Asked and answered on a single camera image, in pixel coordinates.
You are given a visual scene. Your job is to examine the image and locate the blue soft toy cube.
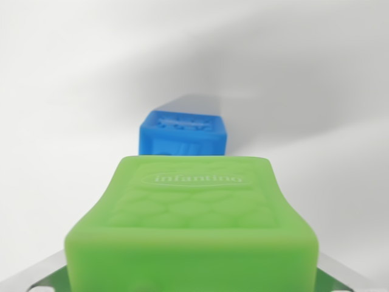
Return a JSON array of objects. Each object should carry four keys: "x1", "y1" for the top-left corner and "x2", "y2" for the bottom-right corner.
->
[{"x1": 139, "y1": 109, "x2": 229, "y2": 158}]

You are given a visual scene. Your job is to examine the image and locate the black-tipped silver gripper left finger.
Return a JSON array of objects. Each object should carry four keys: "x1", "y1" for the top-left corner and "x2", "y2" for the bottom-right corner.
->
[{"x1": 0, "y1": 251, "x2": 72, "y2": 292}]

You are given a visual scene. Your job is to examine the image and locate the green soft toy cube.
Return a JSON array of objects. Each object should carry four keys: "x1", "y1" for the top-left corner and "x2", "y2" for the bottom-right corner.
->
[{"x1": 63, "y1": 155, "x2": 321, "y2": 292}]

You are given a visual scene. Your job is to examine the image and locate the black-tipped silver gripper right finger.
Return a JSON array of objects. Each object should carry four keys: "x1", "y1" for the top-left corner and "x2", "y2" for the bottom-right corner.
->
[{"x1": 315, "y1": 252, "x2": 389, "y2": 292}]

